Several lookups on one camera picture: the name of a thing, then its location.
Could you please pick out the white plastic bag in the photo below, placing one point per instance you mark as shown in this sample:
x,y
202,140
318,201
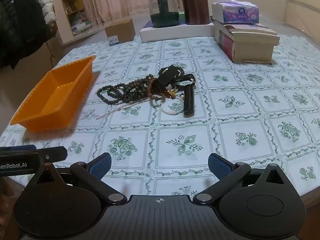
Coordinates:
x,y
81,26

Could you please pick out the gold pendant charm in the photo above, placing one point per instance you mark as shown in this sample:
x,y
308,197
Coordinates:
x,y
172,93

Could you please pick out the black cylinder case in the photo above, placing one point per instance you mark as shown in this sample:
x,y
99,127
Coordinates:
x,y
188,102

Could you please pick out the brown cylindrical canister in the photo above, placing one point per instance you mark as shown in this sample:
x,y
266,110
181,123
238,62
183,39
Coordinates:
x,y
195,5

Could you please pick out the yellow wooden bookshelf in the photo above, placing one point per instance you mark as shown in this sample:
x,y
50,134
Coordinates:
x,y
75,5

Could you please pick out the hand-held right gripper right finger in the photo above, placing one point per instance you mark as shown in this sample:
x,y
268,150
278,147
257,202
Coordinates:
x,y
219,167

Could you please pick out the brown cardboard box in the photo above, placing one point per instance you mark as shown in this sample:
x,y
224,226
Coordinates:
x,y
120,32

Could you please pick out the pink patterned curtain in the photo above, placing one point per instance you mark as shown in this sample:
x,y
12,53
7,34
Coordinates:
x,y
120,0

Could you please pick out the white flat box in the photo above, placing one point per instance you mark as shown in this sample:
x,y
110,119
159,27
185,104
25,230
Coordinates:
x,y
175,33

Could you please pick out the orange plastic tray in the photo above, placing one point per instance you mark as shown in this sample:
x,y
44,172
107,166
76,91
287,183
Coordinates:
x,y
57,92

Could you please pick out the thick book cream pages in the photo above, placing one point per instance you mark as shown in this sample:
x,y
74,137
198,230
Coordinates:
x,y
255,36

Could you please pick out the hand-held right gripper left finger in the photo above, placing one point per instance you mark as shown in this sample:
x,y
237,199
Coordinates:
x,y
101,167

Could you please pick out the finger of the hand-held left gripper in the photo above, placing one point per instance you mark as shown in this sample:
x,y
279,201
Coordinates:
x,y
22,148
53,153

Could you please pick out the glass teapot green base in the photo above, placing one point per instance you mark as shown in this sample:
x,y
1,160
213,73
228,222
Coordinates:
x,y
163,20

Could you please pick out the small green box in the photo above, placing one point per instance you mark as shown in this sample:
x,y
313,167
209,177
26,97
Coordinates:
x,y
182,18

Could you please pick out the purple white tissue pack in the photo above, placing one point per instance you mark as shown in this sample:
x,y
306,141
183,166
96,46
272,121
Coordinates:
x,y
237,13

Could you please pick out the white puffer jacket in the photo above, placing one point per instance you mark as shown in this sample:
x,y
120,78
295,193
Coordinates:
x,y
45,5

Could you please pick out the thin grey book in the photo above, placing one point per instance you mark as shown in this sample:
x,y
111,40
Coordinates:
x,y
215,20

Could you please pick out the black puffer jacket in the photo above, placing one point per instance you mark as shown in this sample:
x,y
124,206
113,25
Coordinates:
x,y
22,25

